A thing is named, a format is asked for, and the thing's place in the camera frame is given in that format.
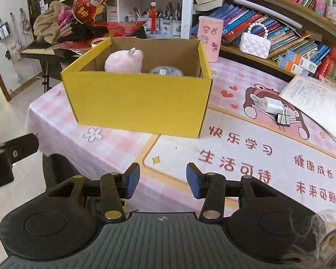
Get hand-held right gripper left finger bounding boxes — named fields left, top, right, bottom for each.
left=47, top=163, right=141, bottom=222

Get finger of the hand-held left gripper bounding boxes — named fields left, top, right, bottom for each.
left=4, top=133, right=40, bottom=166

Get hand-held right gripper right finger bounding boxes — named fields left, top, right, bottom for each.
left=186, top=163, right=278, bottom=222

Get yellow cardboard box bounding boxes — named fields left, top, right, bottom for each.
left=61, top=36, right=213, bottom=139

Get yellow tape roll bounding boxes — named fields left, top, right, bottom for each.
left=149, top=66, right=184, bottom=77

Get pink plush toy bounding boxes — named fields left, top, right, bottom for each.
left=104, top=48, right=144, bottom=74

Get electronic keyboard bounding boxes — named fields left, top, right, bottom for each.
left=19, top=41, right=63, bottom=90

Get black binder clip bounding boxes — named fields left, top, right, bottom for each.
left=276, top=104, right=292, bottom=126

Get small white box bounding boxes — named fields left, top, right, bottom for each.
left=262, top=95, right=288, bottom=115

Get beige cloth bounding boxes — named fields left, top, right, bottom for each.
left=33, top=1, right=73, bottom=45

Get beige masking tape roll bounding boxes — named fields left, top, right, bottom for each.
left=91, top=37, right=108, bottom=48

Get black cloth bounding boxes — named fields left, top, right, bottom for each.
left=70, top=22, right=108, bottom=41

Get wooden bookshelf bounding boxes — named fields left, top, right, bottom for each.
left=194, top=0, right=336, bottom=79

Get open workbook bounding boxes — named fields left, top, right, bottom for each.
left=278, top=75, right=336, bottom=146

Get pink case with stickers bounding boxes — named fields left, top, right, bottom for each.
left=198, top=15, right=223, bottom=63

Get white quilted handbag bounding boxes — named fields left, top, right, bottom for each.
left=239, top=22, right=271, bottom=59

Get orange and blue carton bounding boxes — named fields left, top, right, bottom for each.
left=277, top=55, right=308, bottom=76
left=286, top=49, right=318, bottom=75

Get red paper sheets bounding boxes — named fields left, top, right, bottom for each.
left=57, top=21, right=147, bottom=52

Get red and gold decoration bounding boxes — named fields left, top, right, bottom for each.
left=73, top=0, right=110, bottom=25

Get pen holder with pens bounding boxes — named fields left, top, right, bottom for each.
left=159, top=3, right=182, bottom=37

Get red tassel ornament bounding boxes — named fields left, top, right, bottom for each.
left=150, top=2, right=157, bottom=34

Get row of colourful books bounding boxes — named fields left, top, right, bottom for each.
left=210, top=3, right=336, bottom=87

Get stack of grey books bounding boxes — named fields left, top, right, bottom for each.
left=193, top=0, right=230, bottom=13

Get white rolled tube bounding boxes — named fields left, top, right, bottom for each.
left=232, top=0, right=303, bottom=30

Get hanging wall bag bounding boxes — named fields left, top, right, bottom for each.
left=0, top=18, right=10, bottom=42

